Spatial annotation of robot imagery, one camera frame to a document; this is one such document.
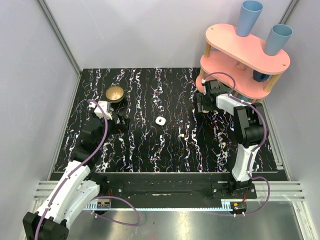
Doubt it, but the white earbud charging case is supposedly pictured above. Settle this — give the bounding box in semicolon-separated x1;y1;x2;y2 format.
155;116;167;126

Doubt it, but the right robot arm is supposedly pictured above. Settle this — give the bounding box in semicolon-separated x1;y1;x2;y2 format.
196;80;269;199

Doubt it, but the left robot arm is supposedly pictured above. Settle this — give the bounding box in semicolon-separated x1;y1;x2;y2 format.
22;114;130;240

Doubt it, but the gold bowl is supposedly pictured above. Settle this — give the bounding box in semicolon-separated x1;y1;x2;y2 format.
105;85;125;103

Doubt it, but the teal mug right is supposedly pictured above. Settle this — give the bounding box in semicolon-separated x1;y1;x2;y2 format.
237;95;252;103

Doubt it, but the pink small cup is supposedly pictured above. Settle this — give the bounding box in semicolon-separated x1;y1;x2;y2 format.
235;61;247;70

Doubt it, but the pink three-tier shelf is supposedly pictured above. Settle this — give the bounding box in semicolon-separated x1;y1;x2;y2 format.
195;23;291;102

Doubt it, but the dark blue mug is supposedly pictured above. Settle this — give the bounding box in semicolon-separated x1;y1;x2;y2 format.
253;70;270;82

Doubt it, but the blue cup right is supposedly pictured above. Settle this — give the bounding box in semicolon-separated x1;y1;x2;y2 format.
263;24;293;56

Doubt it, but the blue cup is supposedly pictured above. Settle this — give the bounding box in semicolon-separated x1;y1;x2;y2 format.
236;0;264;37
263;24;293;56

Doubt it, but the blue cup rear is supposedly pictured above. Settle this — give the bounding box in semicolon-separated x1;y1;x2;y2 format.
236;0;264;37

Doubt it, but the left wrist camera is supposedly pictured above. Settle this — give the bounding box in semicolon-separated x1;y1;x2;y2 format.
93;100;113;120

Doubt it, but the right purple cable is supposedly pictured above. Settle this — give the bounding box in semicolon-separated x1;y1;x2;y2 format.
201;72;272;216

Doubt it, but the purple cable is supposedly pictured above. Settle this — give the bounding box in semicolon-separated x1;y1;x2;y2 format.
33;99;142;240
201;72;272;216

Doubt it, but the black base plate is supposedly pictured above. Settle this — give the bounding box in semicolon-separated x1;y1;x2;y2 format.
103;172;257;200

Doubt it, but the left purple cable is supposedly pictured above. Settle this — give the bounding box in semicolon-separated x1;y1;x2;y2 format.
33;99;142;240

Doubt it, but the aluminium rail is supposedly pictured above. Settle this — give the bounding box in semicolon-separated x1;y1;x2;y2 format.
33;181;307;213

